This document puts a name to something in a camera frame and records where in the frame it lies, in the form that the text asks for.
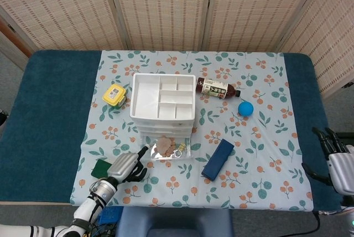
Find clear drawer with brown pieces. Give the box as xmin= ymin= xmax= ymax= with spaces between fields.
xmin=140 ymin=132 xmax=193 ymax=162

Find brown wooden board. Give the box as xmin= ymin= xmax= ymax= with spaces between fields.
xmin=0 ymin=17 xmax=33 ymax=58

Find small brown flower-shaped piece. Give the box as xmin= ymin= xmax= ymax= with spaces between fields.
xmin=156 ymin=135 xmax=178 ymax=158

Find small blue box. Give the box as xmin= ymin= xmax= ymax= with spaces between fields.
xmin=99 ymin=207 xmax=122 ymax=224

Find brown tea bottle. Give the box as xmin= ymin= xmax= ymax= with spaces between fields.
xmin=195 ymin=77 xmax=241 ymax=100

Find clear drawer with small parts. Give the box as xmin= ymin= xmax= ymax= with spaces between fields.
xmin=137 ymin=125 xmax=193 ymax=133

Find clear drawer with mahjong tile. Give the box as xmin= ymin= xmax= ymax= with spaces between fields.
xmin=134 ymin=119 xmax=194 ymax=127

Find teal table blanket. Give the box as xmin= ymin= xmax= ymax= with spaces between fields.
xmin=0 ymin=50 xmax=348 ymax=213

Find black floor cable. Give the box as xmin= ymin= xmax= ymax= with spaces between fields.
xmin=311 ymin=210 xmax=322 ymax=237

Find dark blue rectangular box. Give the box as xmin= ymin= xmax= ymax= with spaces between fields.
xmin=201 ymin=138 xmax=235 ymax=181

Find green and yellow sponge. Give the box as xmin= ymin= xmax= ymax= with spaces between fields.
xmin=92 ymin=159 xmax=113 ymax=179

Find woven folding screen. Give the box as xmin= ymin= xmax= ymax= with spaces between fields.
xmin=0 ymin=0 xmax=354 ymax=99

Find blue ball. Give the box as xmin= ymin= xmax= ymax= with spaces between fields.
xmin=238 ymin=101 xmax=254 ymax=117

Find yellow-lidded green container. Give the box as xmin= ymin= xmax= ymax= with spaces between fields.
xmin=102 ymin=84 xmax=127 ymax=109

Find white plastic drawer organizer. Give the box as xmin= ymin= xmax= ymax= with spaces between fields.
xmin=129 ymin=73 xmax=196 ymax=137

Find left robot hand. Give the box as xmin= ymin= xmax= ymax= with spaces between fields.
xmin=107 ymin=146 xmax=150 ymax=184

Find floral fruit-print tablecloth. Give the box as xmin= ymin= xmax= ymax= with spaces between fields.
xmin=69 ymin=50 xmax=315 ymax=212

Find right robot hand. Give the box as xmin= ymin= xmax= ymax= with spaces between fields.
xmin=302 ymin=127 xmax=354 ymax=193

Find blue padded robot base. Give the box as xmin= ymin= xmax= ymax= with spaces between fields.
xmin=114 ymin=206 xmax=235 ymax=237

